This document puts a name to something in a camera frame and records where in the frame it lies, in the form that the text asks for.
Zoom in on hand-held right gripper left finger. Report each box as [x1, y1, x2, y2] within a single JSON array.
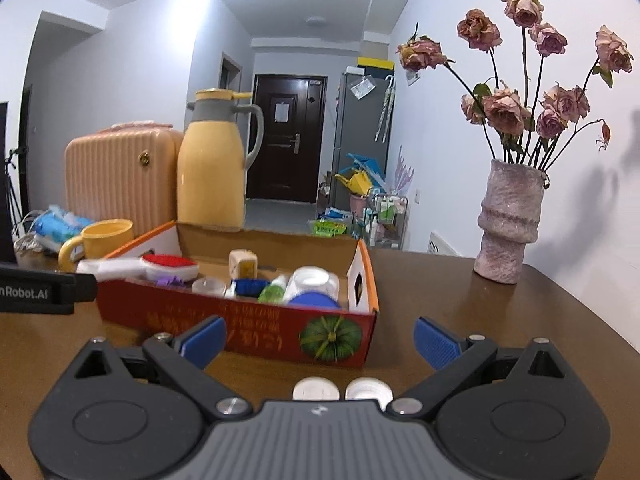
[[62, 316, 251, 417]]

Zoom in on white ridged bottle cap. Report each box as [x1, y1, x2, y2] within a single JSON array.
[[344, 377, 393, 408]]

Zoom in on hanging folded umbrella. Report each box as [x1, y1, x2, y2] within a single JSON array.
[[375, 75, 396, 142]]

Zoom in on yellow thermos jug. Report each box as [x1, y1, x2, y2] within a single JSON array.
[[177, 88, 264, 233]]

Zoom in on pink textured vase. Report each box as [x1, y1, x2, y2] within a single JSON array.
[[473, 159, 543, 285]]

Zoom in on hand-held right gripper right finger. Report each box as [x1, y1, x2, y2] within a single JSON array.
[[386, 317, 581, 416]]

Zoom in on blue ridged cap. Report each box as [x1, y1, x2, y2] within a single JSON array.
[[235, 278, 271, 297]]

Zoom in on black tripod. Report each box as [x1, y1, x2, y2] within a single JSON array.
[[2, 147, 27, 233]]

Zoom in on yellow mug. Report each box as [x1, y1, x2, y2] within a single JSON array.
[[58, 219, 134, 273]]

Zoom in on pink ribbed suitcase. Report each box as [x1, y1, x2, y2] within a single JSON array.
[[64, 120, 183, 237]]

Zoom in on grey interior door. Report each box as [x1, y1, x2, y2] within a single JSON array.
[[221, 53, 244, 97]]

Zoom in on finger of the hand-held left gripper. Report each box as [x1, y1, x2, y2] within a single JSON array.
[[0, 262, 98, 315]]

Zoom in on blue tissue pack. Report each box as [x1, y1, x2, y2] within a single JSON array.
[[32, 205, 94, 254]]

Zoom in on clear cotton swab box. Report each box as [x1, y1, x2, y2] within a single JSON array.
[[285, 266, 341, 306]]

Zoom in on grey refrigerator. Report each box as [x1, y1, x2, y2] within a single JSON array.
[[332, 71, 393, 206]]

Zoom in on dried pink roses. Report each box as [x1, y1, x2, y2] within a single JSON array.
[[397, 0, 635, 171]]

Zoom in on beige power adapter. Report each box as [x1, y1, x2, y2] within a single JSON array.
[[229, 249, 258, 279]]

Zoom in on purple flower wall sticker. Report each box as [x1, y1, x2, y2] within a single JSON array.
[[395, 145, 416, 193]]

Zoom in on orange cardboard box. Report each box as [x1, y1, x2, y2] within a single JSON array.
[[95, 220, 378, 368]]

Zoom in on white cables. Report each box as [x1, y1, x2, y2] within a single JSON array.
[[12, 210, 47, 257]]

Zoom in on yellow watering can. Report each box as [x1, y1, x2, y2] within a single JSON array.
[[334, 172, 373, 196]]

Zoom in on wire rack with bottles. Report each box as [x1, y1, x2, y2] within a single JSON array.
[[367, 192, 408, 250]]

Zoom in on dark entrance door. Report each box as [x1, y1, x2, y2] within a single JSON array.
[[247, 74, 328, 203]]

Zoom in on blue plastic rack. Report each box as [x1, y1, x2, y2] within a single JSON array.
[[345, 152, 386, 181]]

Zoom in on blue lid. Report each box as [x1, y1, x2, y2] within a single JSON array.
[[288, 292, 342, 311]]

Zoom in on red and white lint brush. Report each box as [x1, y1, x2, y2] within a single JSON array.
[[76, 254, 200, 283]]

